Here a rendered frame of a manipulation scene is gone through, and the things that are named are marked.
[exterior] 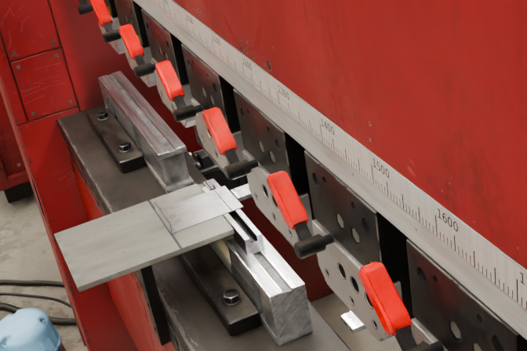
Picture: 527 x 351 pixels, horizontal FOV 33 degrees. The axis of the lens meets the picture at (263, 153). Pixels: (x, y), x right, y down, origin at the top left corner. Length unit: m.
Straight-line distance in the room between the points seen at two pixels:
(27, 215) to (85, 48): 1.58
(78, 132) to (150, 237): 0.77
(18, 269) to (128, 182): 1.56
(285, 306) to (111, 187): 0.67
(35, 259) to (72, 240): 1.92
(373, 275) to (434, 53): 0.23
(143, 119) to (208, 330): 0.65
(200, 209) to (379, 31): 0.86
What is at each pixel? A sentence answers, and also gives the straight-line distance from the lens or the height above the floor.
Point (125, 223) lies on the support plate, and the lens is 1.52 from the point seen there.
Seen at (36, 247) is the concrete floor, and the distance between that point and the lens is 3.50.
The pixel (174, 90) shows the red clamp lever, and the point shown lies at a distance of 1.26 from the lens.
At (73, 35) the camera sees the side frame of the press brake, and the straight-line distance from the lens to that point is 2.24.
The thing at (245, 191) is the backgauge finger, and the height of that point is 1.00.
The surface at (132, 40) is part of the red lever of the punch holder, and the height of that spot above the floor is 1.29.
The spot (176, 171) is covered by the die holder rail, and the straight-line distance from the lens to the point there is 1.82.
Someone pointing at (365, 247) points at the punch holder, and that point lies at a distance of 0.86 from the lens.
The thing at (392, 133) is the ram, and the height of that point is 1.44.
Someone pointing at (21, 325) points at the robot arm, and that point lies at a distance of 1.21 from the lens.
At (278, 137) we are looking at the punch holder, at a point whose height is 1.32.
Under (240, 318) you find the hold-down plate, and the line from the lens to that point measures 1.40.
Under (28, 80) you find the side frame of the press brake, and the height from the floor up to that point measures 0.99.
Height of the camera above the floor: 1.78
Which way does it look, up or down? 28 degrees down
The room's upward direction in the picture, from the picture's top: 10 degrees counter-clockwise
